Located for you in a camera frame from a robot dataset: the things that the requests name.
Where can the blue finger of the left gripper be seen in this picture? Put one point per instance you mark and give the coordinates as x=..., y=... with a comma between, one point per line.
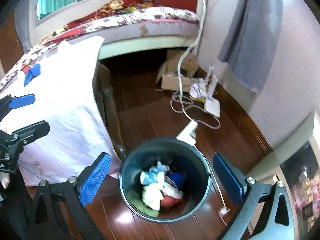
x=30, y=133
x=21, y=101

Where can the red patterned blanket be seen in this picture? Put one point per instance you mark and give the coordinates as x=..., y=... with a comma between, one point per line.
x=113, y=7

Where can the beige nightstand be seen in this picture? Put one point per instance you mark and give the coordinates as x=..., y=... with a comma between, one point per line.
x=296, y=163

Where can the clear plastic bag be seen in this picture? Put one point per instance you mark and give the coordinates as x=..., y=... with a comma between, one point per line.
x=171, y=191

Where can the grey curtain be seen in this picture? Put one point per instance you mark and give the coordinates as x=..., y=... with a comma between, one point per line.
x=21, y=15
x=250, y=45

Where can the white tissue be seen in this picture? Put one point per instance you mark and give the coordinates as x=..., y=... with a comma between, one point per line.
x=159, y=168

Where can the blue round paper bowl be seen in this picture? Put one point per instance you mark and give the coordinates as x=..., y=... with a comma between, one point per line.
x=177, y=179

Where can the person left hand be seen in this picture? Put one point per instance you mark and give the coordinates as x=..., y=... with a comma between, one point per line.
x=5, y=179

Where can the red plastic bag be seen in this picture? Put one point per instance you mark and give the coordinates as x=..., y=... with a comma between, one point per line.
x=168, y=202

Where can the brown wooden door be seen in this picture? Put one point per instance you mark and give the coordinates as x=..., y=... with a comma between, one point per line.
x=11, y=48

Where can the cardboard box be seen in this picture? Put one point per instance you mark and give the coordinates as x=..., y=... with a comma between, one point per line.
x=168, y=75

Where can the grey curtain right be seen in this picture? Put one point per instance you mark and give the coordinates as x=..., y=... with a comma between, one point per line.
x=250, y=45

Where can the black trash bin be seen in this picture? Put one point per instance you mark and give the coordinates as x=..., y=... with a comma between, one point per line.
x=180, y=157

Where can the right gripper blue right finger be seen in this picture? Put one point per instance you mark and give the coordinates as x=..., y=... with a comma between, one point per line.
x=232, y=179

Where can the grey curtain left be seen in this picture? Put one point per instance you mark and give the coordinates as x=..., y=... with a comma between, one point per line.
x=21, y=15

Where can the beige paper bag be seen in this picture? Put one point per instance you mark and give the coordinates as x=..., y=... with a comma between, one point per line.
x=152, y=196

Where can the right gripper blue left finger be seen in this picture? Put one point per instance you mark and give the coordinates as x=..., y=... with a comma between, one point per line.
x=92, y=177

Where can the white wifi router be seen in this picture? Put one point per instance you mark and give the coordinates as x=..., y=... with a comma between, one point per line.
x=202, y=90

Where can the bed with floral sheet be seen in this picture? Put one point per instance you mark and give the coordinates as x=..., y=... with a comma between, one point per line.
x=145, y=29

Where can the red paper cup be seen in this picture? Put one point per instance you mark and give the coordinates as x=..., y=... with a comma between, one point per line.
x=25, y=68

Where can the blue cloth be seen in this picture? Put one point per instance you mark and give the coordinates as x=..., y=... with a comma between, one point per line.
x=32, y=73

